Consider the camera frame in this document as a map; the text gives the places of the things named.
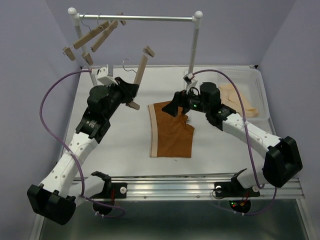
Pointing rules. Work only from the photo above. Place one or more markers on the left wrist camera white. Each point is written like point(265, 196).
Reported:
point(104, 75)

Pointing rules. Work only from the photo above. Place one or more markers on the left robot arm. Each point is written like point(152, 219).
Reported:
point(56, 198)

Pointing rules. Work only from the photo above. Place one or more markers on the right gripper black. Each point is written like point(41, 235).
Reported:
point(179, 99)

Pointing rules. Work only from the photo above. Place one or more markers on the brown underwear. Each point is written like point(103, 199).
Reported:
point(171, 137)

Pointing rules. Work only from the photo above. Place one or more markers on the aluminium mounting rail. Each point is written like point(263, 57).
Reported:
point(181, 188)

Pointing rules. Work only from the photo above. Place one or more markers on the white clothes rack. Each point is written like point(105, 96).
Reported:
point(77, 20)

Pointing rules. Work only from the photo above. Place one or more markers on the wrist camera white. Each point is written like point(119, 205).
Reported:
point(190, 81)
point(104, 75)

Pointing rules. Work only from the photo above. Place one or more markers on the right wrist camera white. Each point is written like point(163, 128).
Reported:
point(190, 81)

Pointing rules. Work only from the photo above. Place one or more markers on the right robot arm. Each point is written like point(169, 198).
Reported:
point(282, 159)

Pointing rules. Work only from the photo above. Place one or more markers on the beige underwear in basket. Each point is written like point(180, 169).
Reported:
point(230, 98)

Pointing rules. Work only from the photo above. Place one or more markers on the wooden clip hanger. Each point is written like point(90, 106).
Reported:
point(68, 51)
point(103, 37)
point(147, 52)

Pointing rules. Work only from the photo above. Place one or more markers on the white plastic basket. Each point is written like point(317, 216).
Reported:
point(250, 83)

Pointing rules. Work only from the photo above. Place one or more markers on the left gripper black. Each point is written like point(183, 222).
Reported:
point(128, 90)

